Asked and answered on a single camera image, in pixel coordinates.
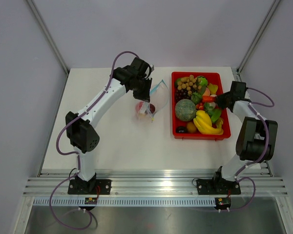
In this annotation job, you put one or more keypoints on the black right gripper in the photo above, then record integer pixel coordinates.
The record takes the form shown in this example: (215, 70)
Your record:
(219, 102)

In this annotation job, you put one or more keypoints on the pink peach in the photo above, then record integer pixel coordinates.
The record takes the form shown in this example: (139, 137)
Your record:
(207, 92)

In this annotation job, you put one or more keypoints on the clear zip top bag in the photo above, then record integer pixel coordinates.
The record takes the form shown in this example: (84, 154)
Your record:
(159, 97)

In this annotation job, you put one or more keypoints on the yellow banana bunch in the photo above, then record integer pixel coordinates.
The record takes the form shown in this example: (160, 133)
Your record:
(203, 123)

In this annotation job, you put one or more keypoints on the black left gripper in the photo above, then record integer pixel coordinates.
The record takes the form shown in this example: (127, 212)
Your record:
(144, 96)

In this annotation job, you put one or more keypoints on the orange carrot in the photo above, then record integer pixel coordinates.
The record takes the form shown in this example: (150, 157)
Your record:
(208, 99)

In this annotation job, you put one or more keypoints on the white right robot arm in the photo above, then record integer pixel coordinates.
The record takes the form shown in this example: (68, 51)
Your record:
(255, 142)

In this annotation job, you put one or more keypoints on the aluminium frame post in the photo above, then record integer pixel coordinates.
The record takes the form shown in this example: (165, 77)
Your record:
(258, 35)
(47, 35)

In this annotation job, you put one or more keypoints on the dark grape bunch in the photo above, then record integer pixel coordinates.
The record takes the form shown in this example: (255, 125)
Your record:
(180, 95)

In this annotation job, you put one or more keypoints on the left aluminium frame post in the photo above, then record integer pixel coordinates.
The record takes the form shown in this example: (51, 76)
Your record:
(47, 35)

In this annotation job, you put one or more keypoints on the dark purple passion fruit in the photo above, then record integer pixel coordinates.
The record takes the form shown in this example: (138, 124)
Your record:
(152, 108)

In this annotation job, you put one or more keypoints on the aluminium front rail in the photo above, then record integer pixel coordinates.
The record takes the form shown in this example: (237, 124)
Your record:
(156, 183)

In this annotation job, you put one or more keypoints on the green netted melon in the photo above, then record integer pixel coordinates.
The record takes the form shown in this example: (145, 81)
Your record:
(185, 110)

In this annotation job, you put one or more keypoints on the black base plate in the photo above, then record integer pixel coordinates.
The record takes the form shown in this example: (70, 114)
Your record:
(222, 187)
(98, 186)

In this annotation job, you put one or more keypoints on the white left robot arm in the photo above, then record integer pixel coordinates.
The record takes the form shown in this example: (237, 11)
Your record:
(81, 125)

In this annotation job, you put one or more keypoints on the red apple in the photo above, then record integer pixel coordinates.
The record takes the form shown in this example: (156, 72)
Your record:
(139, 108)

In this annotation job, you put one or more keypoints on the green leafy vegetable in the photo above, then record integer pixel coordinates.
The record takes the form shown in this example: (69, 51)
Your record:
(213, 111)

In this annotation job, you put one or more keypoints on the white slotted cable duct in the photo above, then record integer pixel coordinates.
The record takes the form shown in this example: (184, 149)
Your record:
(126, 201)

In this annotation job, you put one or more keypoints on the right aluminium frame post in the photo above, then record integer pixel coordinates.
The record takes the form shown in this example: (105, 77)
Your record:
(258, 35)

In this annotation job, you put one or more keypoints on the beige longan cluster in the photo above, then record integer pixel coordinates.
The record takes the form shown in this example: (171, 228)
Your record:
(187, 85)

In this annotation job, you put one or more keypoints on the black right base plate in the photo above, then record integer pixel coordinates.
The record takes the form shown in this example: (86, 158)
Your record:
(222, 187)

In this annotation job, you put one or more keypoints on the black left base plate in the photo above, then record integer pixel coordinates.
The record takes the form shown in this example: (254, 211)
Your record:
(98, 186)

